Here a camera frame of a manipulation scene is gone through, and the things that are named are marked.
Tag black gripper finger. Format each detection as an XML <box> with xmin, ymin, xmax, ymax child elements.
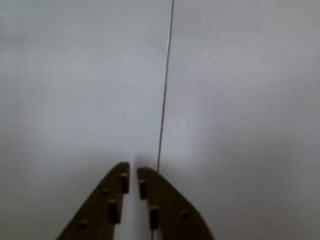
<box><xmin>56</xmin><ymin>161</ymin><xmax>131</xmax><ymax>240</ymax></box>
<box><xmin>136</xmin><ymin>166</ymin><xmax>216</xmax><ymax>240</ymax></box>

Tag dark gray mat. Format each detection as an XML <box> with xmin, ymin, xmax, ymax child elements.
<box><xmin>0</xmin><ymin>0</ymin><xmax>174</xmax><ymax>240</ymax></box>
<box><xmin>157</xmin><ymin>0</ymin><xmax>320</xmax><ymax>240</ymax></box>

